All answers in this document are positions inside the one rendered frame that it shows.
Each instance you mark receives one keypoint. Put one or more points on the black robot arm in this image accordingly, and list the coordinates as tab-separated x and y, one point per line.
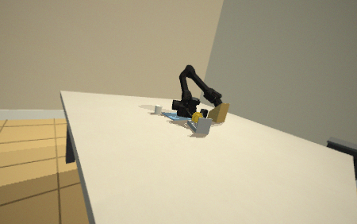
187	100

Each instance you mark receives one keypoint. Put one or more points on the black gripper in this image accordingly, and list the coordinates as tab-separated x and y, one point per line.
187	112

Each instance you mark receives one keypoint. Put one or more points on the light blue square mat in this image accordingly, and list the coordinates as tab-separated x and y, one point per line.
175	117

